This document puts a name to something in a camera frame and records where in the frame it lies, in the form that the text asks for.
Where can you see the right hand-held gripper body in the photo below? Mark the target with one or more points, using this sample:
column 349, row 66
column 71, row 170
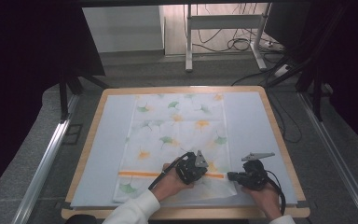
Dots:
column 254, row 177

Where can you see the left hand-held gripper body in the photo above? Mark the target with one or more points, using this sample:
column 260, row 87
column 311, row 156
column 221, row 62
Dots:
column 189, row 169

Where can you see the white leaf-print cloth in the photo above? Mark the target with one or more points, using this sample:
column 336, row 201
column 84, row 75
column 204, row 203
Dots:
column 174, row 133

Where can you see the person's right hand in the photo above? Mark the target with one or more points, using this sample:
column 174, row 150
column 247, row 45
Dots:
column 267, row 200

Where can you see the person's left hand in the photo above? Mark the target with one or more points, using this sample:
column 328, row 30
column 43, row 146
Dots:
column 167, row 186

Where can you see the white table mat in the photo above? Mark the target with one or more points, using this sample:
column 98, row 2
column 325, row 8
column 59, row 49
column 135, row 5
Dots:
column 254, row 124

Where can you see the wooden table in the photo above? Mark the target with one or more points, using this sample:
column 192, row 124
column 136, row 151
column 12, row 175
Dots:
column 183, row 89

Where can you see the black metal stand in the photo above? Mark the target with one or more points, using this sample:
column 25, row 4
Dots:
column 63, row 99
column 317, row 96

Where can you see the white power strip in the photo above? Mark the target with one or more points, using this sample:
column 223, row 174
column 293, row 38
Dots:
column 282, row 70

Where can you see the dark rounded object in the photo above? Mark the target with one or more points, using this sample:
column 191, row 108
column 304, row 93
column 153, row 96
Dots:
column 80, row 219

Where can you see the black floor plate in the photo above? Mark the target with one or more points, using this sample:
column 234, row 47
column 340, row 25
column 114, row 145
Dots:
column 72, row 134

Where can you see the dark curtain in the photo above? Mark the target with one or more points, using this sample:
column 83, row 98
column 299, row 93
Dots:
column 21, row 62
column 354, row 62

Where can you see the white panel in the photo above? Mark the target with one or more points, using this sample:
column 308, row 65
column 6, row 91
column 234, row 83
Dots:
column 122, row 29

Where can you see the aluminium rail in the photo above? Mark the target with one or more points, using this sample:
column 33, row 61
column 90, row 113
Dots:
column 43, row 165
column 338, row 158

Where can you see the white desk frame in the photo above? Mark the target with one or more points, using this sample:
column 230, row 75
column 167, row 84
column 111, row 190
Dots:
column 223, row 21

